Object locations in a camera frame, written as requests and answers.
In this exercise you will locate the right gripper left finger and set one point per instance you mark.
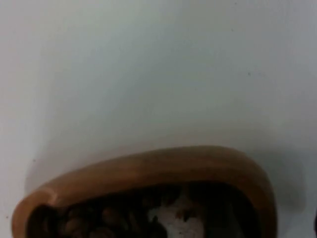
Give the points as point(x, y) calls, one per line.
point(235, 215)

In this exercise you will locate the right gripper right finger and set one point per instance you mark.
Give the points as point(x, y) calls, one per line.
point(315, 226)

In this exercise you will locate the dark wooden cup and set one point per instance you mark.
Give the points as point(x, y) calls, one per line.
point(173, 166)

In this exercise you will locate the coffee beans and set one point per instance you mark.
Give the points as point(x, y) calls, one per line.
point(106, 218)

